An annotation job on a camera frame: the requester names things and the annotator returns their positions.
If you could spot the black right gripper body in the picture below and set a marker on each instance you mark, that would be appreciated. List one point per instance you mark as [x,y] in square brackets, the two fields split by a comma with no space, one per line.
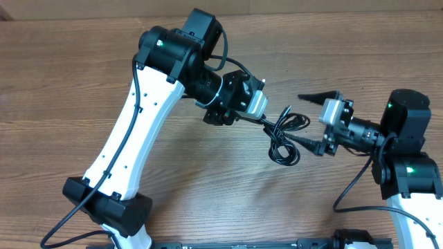
[332,144]

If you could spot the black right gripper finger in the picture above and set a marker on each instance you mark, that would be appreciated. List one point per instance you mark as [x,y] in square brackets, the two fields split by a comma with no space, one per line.
[314,146]
[320,98]

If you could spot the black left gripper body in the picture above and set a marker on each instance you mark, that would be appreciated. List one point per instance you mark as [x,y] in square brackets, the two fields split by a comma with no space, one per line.
[219,117]

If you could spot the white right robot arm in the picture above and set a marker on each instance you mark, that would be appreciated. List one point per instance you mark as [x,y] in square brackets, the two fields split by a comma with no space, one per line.
[408,178]

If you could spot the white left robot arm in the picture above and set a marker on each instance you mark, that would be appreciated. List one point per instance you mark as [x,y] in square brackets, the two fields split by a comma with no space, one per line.
[169,65]

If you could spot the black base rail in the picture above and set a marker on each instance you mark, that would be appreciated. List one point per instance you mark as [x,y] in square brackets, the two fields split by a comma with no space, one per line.
[341,239]

